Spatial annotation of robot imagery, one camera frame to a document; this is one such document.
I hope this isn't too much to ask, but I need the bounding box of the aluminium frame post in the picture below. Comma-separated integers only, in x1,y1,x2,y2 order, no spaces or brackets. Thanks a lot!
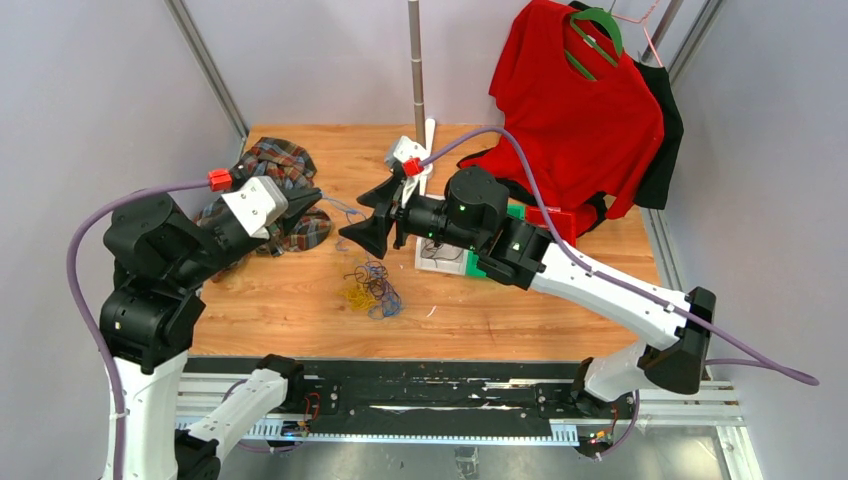
164,0,249,142
668,0,725,84

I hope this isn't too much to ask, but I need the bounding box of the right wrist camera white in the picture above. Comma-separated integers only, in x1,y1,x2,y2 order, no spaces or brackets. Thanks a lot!
384,136,428,207

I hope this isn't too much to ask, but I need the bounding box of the black t-shirt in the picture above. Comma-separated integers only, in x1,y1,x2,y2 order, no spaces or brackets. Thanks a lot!
568,0,685,211

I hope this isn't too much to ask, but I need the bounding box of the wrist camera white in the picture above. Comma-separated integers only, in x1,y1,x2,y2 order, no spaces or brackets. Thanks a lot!
384,136,428,207
221,176,281,240

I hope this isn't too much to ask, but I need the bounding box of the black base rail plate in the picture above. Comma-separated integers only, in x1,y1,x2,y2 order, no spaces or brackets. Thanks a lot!
182,357,637,442

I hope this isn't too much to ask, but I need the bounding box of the pink wire hanger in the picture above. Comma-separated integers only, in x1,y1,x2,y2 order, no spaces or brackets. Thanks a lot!
608,0,665,68

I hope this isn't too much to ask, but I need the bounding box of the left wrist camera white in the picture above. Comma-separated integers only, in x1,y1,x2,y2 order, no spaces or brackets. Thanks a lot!
221,176,281,240

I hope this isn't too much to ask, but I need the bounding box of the white plastic bin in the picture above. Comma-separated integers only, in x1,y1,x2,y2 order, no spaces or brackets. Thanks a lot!
415,237,468,276

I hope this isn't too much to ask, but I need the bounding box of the aluminium frame post right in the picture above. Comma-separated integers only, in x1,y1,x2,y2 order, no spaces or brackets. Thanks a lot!
668,0,725,84

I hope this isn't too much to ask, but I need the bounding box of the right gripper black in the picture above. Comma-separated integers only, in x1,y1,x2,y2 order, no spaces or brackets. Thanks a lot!
339,177,482,260

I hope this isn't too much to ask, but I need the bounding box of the plaid flannel shirt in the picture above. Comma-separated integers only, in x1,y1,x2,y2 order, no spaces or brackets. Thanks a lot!
236,137,334,257

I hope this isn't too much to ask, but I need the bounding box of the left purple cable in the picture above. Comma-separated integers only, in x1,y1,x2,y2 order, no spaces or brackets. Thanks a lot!
66,168,233,480

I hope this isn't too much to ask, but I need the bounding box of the green plastic bin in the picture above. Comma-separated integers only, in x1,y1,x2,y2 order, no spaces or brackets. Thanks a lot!
465,204,526,278

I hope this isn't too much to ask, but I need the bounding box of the red plastic bin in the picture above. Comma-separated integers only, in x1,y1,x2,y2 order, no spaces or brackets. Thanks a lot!
524,206,578,247

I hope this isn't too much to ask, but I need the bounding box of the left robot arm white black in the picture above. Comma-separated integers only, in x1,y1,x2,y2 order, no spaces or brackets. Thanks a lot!
99,177,322,479

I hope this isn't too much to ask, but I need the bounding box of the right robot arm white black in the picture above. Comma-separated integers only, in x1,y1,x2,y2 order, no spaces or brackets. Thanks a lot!
340,167,715,417

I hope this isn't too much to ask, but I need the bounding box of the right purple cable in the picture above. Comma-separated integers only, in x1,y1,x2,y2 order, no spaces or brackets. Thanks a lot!
402,126,821,460

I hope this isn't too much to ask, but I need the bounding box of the purple cable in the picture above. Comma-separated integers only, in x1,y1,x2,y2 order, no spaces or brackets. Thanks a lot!
66,168,233,480
402,126,821,460

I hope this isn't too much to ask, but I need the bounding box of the aluminium frame post left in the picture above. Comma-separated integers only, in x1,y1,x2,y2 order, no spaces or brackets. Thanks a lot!
164,0,249,142

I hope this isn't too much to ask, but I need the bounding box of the red t-shirt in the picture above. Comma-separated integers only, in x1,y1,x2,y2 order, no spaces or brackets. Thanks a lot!
458,1,664,235

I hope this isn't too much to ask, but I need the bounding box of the green clothes hanger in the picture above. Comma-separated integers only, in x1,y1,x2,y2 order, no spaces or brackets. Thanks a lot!
563,2,624,81

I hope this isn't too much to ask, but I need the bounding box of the coloured cable bundle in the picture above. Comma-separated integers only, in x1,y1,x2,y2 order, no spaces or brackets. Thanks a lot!
336,260,405,321

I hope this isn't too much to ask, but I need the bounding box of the metal pole with white base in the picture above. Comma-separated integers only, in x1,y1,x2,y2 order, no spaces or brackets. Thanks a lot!
407,0,436,153

